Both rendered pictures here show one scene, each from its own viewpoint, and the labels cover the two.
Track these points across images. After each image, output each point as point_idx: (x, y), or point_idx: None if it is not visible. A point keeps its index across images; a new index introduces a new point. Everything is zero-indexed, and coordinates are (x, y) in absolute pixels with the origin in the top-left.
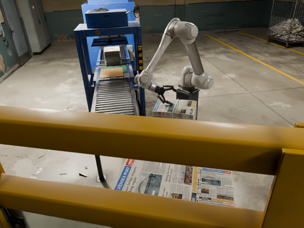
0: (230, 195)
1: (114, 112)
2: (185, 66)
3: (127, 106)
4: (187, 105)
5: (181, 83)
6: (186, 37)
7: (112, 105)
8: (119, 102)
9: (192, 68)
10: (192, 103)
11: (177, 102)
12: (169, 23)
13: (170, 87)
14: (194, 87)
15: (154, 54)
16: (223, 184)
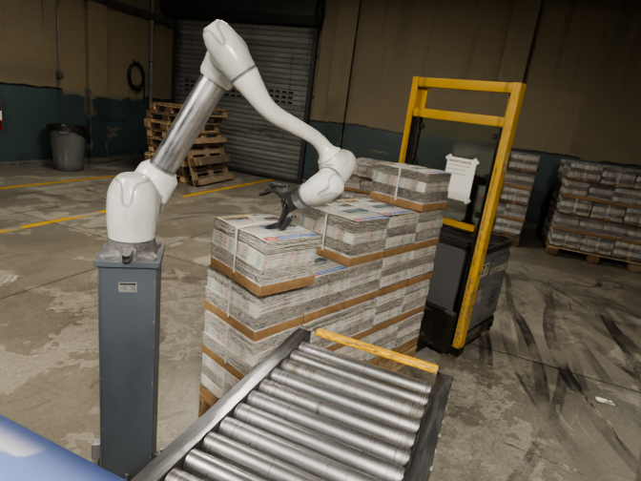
0: None
1: (350, 381)
2: (133, 177)
3: (286, 386)
4: (246, 219)
5: (153, 230)
6: None
7: (336, 421)
8: (292, 424)
9: (181, 159)
10: (232, 217)
11: (253, 226)
12: (237, 35)
13: (274, 188)
14: None
15: (296, 119)
16: None
